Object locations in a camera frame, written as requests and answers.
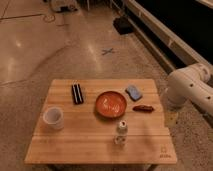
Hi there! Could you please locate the wooden table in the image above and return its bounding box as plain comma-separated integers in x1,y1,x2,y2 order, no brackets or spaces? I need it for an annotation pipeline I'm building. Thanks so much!
25,79,177,165

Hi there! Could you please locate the white cup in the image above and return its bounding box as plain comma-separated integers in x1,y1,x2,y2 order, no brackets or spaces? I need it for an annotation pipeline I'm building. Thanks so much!
43,107,64,130

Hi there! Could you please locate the small clear bottle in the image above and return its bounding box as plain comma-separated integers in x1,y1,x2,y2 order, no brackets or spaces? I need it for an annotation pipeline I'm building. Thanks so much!
114,121,128,145

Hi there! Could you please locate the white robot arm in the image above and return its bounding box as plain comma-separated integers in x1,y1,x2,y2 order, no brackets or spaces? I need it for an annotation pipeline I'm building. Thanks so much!
165,63,213,116

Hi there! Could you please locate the black box on floor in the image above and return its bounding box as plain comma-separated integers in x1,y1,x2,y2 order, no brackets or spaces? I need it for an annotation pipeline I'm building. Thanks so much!
113,17,133,35

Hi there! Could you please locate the black rectangular remote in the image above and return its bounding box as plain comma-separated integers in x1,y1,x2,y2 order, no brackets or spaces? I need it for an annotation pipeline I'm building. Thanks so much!
71,84,84,105

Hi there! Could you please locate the blue sponge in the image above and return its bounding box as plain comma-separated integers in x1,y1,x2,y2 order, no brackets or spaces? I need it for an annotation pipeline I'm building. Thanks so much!
125,85,142,101

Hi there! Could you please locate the white machine on floor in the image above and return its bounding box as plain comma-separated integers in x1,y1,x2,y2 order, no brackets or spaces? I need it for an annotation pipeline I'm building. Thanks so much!
50,0,77,12

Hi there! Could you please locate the orange plate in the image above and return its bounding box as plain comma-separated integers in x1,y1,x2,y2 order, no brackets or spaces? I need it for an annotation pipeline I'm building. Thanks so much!
95,91,127,118

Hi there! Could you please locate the brown sausage-shaped object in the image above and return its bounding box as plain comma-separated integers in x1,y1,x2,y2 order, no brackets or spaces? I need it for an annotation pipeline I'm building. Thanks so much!
133,105,154,113

